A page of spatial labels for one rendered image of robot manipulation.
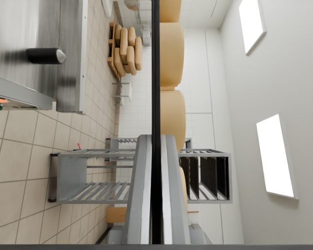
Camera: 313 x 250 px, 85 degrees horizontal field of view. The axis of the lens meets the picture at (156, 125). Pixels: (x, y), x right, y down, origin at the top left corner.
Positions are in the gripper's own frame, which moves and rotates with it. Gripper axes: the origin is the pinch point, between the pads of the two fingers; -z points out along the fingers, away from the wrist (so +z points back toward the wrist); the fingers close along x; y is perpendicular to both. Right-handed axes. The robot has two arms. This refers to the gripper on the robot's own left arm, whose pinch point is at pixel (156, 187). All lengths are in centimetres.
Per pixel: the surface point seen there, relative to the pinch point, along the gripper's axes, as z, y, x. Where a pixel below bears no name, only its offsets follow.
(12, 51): -26.9, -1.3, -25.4
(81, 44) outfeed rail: -42.7, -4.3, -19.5
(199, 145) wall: -290, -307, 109
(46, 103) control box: -28.7, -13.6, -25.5
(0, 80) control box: -21.5, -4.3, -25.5
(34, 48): -31.1, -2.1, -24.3
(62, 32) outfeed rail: -45, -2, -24
